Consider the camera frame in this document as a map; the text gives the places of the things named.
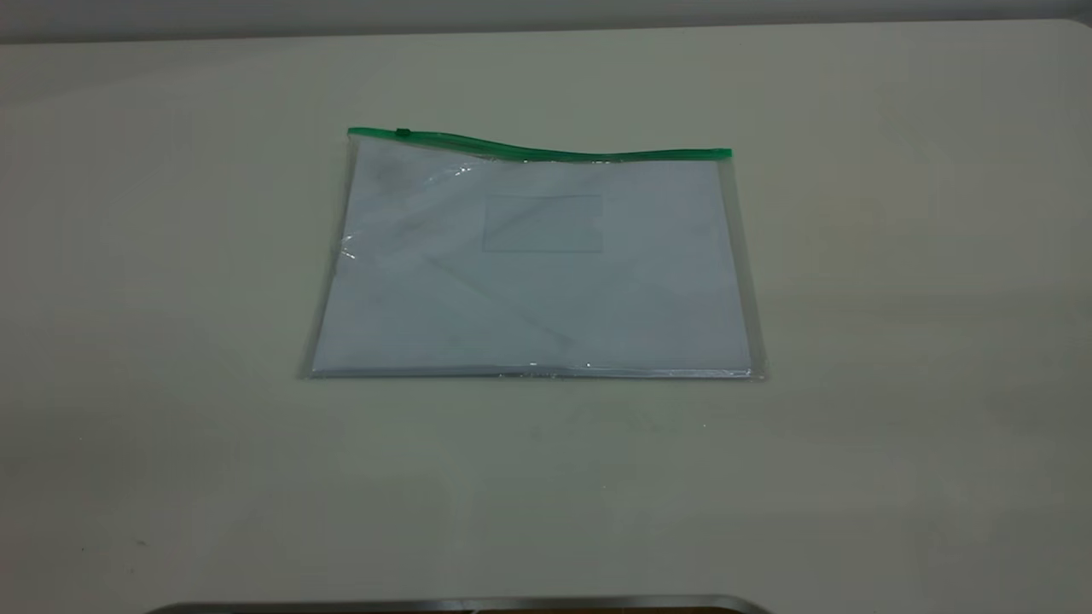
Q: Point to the clear plastic zipper bag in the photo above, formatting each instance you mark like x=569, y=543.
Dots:
x=546, y=162

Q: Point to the grey metal base edge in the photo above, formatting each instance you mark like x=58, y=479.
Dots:
x=461, y=605

